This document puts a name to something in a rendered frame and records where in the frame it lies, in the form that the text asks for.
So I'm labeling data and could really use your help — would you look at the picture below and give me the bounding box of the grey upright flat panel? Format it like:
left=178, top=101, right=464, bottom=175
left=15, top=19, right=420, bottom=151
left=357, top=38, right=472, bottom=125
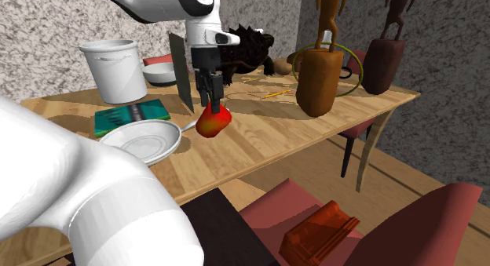
left=168, top=31, right=196, bottom=115

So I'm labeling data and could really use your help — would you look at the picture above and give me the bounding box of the white bowl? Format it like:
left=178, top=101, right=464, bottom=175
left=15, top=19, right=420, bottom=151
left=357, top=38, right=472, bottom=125
left=142, top=62, right=178, bottom=87

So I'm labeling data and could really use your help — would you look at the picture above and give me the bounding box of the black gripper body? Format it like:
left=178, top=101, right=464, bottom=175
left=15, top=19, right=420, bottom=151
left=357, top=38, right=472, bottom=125
left=191, top=46, right=223, bottom=75

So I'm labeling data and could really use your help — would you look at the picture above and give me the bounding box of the black spiky dinosaur figure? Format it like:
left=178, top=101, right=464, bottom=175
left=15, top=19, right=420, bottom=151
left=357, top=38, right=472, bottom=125
left=218, top=24, right=276, bottom=87

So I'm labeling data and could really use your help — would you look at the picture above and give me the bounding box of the white bucket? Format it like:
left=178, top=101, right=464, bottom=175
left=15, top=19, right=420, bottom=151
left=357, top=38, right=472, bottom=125
left=78, top=39, right=148, bottom=105

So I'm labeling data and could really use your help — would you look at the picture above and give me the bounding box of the brown potato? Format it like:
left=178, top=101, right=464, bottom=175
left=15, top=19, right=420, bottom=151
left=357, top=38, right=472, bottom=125
left=273, top=58, right=294, bottom=76

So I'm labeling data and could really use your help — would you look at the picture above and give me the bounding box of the dark maroon figure statue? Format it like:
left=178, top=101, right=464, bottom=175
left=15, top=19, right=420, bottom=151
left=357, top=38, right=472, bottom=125
left=360, top=0, right=420, bottom=96

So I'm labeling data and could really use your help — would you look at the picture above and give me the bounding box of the teal book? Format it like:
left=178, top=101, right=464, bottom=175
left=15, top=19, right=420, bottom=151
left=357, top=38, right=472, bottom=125
left=94, top=99, right=172, bottom=139

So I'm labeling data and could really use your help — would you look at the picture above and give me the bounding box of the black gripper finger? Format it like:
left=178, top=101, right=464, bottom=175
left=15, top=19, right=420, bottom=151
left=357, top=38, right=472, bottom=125
left=195, top=71, right=210, bottom=104
left=208, top=72, right=225, bottom=115

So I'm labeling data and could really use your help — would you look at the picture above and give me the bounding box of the orange-brown figure statue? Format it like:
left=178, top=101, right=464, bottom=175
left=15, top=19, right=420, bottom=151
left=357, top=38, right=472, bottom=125
left=295, top=0, right=350, bottom=118

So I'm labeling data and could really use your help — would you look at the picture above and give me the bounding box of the red and yellow apple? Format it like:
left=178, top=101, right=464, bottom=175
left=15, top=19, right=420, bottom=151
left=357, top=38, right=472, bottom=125
left=195, top=102, right=233, bottom=139

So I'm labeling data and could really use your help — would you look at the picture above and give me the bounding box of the white frying pan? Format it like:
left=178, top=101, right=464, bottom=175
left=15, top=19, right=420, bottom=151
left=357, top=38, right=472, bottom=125
left=98, top=118, right=199, bottom=167

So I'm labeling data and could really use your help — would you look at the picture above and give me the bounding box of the green hoop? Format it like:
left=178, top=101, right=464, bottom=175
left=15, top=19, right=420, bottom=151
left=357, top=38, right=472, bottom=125
left=291, top=42, right=365, bottom=98

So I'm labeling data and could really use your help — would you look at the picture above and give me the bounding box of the wooden table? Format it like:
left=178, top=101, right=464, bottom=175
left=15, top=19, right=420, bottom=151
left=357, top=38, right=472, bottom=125
left=0, top=60, right=422, bottom=266

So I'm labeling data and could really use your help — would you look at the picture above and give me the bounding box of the orange-red box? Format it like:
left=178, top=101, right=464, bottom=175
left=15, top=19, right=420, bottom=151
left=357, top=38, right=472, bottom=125
left=278, top=199, right=361, bottom=266

